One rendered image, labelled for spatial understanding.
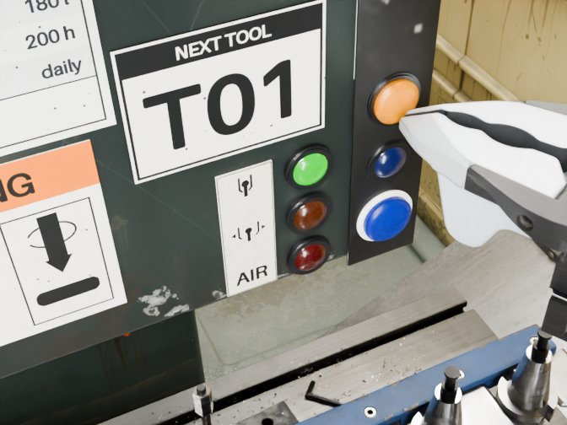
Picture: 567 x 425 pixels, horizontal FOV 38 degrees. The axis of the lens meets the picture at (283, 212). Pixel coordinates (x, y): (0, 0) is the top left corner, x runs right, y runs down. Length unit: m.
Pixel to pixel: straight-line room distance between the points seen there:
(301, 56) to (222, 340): 1.44
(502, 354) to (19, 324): 0.65
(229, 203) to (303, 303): 1.44
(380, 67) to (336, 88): 0.02
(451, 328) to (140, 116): 1.09
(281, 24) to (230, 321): 1.49
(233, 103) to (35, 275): 0.12
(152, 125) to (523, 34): 1.21
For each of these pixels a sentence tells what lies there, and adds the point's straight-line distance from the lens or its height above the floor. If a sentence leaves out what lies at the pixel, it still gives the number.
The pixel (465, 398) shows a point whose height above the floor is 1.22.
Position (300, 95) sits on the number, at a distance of 0.39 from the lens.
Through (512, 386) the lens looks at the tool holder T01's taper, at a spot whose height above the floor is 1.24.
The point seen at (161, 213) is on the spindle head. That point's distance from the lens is 0.40.
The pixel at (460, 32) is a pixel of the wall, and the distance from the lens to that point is 1.68.
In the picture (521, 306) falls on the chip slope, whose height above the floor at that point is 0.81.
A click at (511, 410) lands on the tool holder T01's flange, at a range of 0.93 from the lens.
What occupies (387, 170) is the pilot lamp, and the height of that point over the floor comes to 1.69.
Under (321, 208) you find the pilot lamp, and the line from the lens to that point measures 0.44.
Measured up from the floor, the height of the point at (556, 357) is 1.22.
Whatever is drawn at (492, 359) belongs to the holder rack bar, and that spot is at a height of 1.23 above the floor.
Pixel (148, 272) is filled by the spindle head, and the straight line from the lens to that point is 0.43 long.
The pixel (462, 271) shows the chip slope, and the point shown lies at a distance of 1.65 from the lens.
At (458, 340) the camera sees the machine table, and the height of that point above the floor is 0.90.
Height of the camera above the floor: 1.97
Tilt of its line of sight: 42 degrees down
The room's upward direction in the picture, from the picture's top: 2 degrees counter-clockwise
